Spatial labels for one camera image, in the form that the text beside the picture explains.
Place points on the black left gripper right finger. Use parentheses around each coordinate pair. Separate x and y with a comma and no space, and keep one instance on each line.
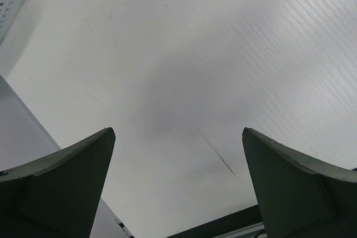
(299,195)

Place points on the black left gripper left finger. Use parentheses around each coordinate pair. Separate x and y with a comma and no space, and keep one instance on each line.
(57,195)

